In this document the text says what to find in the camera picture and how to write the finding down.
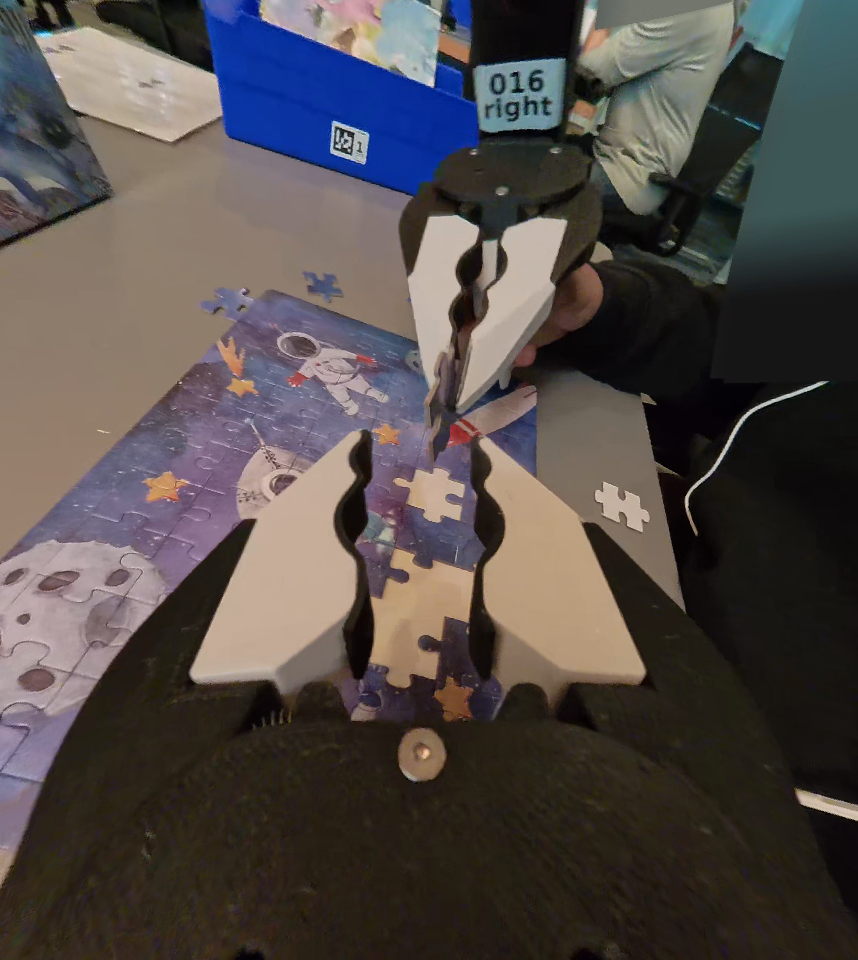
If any person's black clothing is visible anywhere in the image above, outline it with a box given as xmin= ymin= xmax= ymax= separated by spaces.
xmin=650 ymin=378 xmax=858 ymax=960

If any blue plastic bin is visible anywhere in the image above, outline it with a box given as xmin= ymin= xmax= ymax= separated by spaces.
xmin=202 ymin=0 xmax=484 ymax=198

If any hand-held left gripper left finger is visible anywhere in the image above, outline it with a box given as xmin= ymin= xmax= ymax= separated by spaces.
xmin=189 ymin=429 xmax=374 ymax=695

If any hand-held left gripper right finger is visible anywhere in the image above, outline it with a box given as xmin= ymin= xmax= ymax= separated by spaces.
xmin=471 ymin=437 xmax=649 ymax=695

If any black office chair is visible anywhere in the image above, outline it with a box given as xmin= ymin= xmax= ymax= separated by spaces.
xmin=627 ymin=45 xmax=767 ymax=260

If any pastel picture box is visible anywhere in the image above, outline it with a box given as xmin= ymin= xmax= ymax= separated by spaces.
xmin=258 ymin=0 xmax=442 ymax=89

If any puzzle box lid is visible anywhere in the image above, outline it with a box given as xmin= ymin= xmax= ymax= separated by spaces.
xmin=0 ymin=0 xmax=115 ymax=269

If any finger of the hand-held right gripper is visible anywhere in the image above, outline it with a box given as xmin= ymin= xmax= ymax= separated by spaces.
xmin=457 ymin=217 xmax=569 ymax=414
xmin=406 ymin=214 xmax=488 ymax=421

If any white paper sheet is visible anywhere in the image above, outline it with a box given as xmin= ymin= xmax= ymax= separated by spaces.
xmin=37 ymin=26 xmax=224 ymax=145

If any white-backed jigsaw puzzle piece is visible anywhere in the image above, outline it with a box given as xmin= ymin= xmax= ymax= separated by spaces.
xmin=594 ymin=481 xmax=652 ymax=535

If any space jigsaw puzzle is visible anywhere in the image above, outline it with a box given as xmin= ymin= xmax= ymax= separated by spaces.
xmin=0 ymin=288 xmax=542 ymax=852

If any white earphone cable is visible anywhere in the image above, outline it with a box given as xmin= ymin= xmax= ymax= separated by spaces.
xmin=684 ymin=380 xmax=830 ymax=537

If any person's right hand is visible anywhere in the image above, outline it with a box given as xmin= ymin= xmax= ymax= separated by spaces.
xmin=513 ymin=262 xmax=607 ymax=370

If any person's right forearm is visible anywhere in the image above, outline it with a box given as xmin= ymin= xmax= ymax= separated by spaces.
xmin=526 ymin=257 xmax=726 ymax=406

